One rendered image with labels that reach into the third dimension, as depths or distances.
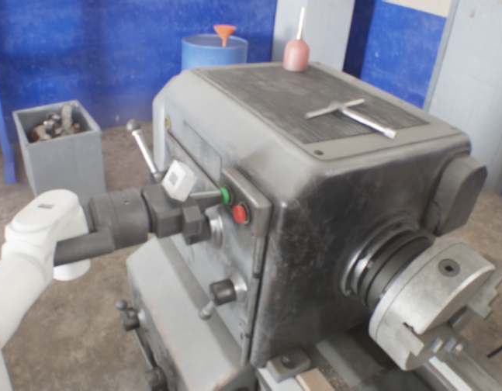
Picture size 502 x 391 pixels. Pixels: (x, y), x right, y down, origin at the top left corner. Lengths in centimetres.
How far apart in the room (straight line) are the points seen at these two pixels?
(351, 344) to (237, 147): 68
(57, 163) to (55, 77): 137
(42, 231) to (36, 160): 205
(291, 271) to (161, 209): 24
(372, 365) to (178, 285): 56
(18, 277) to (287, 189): 38
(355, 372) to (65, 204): 83
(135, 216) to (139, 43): 337
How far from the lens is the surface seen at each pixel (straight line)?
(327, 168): 61
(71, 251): 56
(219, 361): 94
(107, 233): 56
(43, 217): 55
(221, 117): 79
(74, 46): 378
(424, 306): 68
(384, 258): 75
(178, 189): 59
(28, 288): 51
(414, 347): 68
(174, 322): 104
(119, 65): 389
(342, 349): 115
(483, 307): 78
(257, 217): 61
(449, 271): 70
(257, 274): 70
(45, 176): 263
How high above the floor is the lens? 161
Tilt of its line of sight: 33 degrees down
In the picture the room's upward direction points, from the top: 6 degrees clockwise
